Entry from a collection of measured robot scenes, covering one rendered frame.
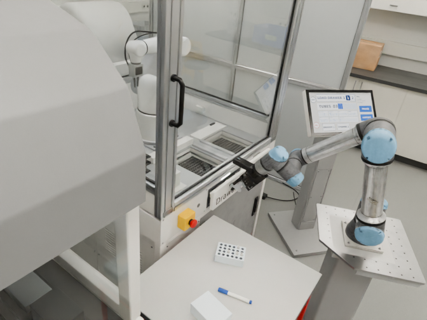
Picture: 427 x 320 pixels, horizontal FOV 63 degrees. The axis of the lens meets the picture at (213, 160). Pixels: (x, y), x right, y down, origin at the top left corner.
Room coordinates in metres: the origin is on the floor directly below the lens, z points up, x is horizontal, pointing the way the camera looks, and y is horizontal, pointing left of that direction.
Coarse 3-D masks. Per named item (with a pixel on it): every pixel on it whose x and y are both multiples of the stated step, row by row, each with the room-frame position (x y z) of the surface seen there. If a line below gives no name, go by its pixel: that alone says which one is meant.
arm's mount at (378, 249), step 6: (342, 222) 1.41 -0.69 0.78; (348, 222) 1.41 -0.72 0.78; (342, 228) 1.37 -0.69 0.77; (342, 234) 1.34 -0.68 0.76; (348, 240) 1.28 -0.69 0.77; (348, 246) 1.25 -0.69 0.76; (354, 246) 1.25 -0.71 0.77; (360, 246) 1.25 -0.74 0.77; (366, 246) 1.25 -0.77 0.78; (372, 246) 1.26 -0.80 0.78; (378, 246) 1.26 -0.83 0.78; (378, 252) 1.23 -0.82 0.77
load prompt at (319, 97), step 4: (316, 96) 2.20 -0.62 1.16; (320, 96) 2.21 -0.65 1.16; (324, 96) 2.22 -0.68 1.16; (328, 96) 2.23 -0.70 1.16; (332, 96) 2.24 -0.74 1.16; (336, 96) 2.25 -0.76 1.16; (340, 96) 2.26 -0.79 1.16; (344, 96) 2.27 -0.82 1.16; (348, 96) 2.28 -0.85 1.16; (352, 96) 2.29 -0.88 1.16; (316, 100) 2.18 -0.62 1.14; (320, 100) 2.19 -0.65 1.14; (324, 100) 2.20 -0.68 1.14; (328, 100) 2.21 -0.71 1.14; (332, 100) 2.22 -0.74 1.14; (336, 100) 2.23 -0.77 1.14; (340, 100) 2.24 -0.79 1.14; (344, 100) 2.25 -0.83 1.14; (348, 100) 2.26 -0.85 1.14; (352, 100) 2.27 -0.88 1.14
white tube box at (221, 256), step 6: (222, 246) 1.12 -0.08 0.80; (228, 246) 1.13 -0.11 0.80; (234, 246) 1.13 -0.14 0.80; (240, 246) 1.14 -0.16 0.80; (216, 252) 1.08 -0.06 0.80; (222, 252) 1.09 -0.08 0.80; (234, 252) 1.10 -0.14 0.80; (240, 252) 1.10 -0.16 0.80; (216, 258) 1.07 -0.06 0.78; (222, 258) 1.06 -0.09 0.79; (228, 258) 1.06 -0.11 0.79; (234, 258) 1.06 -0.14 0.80; (240, 258) 1.07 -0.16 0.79; (228, 264) 1.06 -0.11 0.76; (234, 264) 1.06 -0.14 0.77; (240, 264) 1.05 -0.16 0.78
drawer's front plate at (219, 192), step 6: (240, 174) 1.53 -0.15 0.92; (228, 180) 1.45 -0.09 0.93; (234, 180) 1.49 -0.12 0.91; (222, 186) 1.40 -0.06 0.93; (228, 186) 1.44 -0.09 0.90; (216, 192) 1.35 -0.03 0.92; (222, 192) 1.40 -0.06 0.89; (228, 192) 1.45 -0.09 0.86; (234, 192) 1.50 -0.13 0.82; (216, 198) 1.35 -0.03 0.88; (222, 198) 1.41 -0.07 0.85; (210, 204) 1.34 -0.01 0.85
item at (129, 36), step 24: (72, 0) 1.35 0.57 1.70; (96, 0) 1.28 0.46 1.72; (120, 0) 1.21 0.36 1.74; (144, 0) 1.15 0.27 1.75; (96, 24) 1.28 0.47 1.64; (120, 24) 1.21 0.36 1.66; (144, 24) 1.15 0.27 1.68; (120, 48) 1.22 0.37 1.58; (144, 48) 1.15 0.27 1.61; (120, 72) 1.22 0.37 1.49; (144, 72) 1.15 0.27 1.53; (144, 96) 1.15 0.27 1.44; (144, 120) 1.15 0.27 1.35; (144, 144) 1.15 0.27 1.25
